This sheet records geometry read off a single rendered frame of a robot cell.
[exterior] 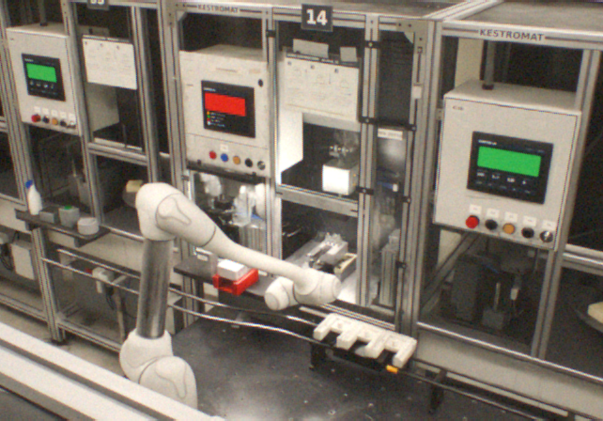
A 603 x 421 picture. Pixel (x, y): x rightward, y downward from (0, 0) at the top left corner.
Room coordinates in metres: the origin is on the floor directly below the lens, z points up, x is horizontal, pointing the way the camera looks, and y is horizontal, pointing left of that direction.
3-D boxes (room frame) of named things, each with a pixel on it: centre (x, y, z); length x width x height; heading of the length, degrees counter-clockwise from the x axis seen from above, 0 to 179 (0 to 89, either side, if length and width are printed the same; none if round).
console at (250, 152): (2.67, 0.25, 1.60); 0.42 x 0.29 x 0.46; 59
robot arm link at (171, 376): (1.83, 0.45, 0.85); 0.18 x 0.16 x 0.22; 38
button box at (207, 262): (2.53, 0.40, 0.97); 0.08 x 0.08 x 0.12; 59
